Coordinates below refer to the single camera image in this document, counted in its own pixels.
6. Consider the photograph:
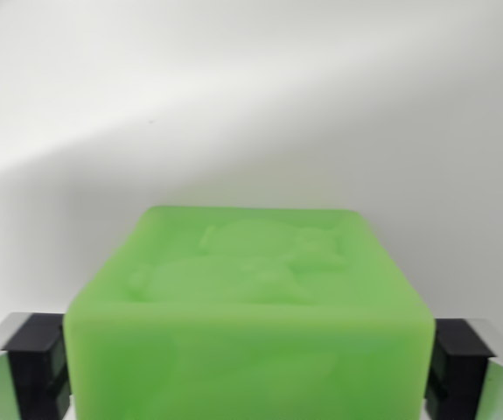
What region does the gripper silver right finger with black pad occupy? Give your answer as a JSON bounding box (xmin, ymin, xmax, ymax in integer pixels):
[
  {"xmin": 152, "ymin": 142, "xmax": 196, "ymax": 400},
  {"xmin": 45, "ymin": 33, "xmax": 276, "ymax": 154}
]
[{"xmin": 423, "ymin": 318, "xmax": 503, "ymax": 420}]

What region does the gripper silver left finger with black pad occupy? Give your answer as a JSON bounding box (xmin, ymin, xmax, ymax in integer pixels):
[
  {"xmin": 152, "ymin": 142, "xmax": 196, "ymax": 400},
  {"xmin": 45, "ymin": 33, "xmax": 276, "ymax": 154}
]
[{"xmin": 0, "ymin": 311, "xmax": 71, "ymax": 420}]

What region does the green cube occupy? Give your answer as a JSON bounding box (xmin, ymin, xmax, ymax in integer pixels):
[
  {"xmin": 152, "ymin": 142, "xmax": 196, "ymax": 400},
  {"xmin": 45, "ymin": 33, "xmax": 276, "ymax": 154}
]
[{"xmin": 61, "ymin": 204, "xmax": 437, "ymax": 420}]

